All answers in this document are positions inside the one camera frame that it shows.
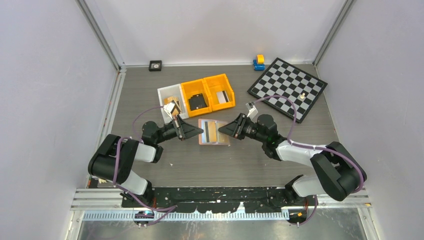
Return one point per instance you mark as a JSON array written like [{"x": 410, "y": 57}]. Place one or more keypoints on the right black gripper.
[{"x": 236, "y": 128}]

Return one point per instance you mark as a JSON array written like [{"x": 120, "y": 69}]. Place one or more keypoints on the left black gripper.
[{"x": 185, "y": 130}]

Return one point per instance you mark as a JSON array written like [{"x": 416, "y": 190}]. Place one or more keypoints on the tan leather card holder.
[{"x": 200, "y": 125}]

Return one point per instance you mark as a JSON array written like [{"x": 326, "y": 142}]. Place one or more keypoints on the gold striped card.
[{"x": 209, "y": 135}]

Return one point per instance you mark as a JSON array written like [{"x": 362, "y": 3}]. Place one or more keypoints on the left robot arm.
[{"x": 113, "y": 161}]

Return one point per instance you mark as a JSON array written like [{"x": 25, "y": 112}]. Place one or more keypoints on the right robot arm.
[{"x": 336, "y": 173}]

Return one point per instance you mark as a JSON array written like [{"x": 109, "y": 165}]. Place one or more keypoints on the black card in bin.
[{"x": 197, "y": 102}]

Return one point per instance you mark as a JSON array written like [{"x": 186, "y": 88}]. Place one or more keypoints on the gold card in white bin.
[{"x": 169, "y": 99}]

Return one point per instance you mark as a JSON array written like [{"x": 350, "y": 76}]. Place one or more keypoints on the white striped card in bin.
[{"x": 222, "y": 97}]

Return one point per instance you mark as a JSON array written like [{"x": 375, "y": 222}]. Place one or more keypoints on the white plastic bin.
[{"x": 173, "y": 93}]

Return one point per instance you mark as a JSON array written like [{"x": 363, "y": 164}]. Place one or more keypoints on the left orange plastic bin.
[{"x": 194, "y": 87}]

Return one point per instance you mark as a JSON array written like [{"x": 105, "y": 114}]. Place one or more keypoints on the orange plastic bin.
[
  {"x": 194, "y": 87},
  {"x": 218, "y": 83}
]

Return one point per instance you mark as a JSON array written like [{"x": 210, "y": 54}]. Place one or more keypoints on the right orange plastic bin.
[{"x": 218, "y": 83}]

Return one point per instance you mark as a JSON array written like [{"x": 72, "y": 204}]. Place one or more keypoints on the blue and yellow toy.
[{"x": 259, "y": 63}]

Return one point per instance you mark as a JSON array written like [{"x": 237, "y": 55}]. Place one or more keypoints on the black and white chessboard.
[{"x": 284, "y": 79}]

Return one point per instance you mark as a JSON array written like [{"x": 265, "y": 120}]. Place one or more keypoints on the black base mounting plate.
[{"x": 218, "y": 200}]

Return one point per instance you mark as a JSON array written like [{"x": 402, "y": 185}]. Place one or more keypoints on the small black square device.
[{"x": 155, "y": 66}]

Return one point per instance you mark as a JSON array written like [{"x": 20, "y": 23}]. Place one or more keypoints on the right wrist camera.
[{"x": 252, "y": 110}]

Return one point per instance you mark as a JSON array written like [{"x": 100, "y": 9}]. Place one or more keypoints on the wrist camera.
[
  {"x": 172, "y": 109},
  {"x": 252, "y": 110}
]

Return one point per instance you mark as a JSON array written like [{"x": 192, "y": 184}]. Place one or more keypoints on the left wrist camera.
[{"x": 172, "y": 109}]

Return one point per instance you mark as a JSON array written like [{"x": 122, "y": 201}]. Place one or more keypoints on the cream chess piece near rail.
[{"x": 101, "y": 181}]

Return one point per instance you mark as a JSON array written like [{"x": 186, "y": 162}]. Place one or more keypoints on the aluminium front rail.
[{"x": 101, "y": 199}]

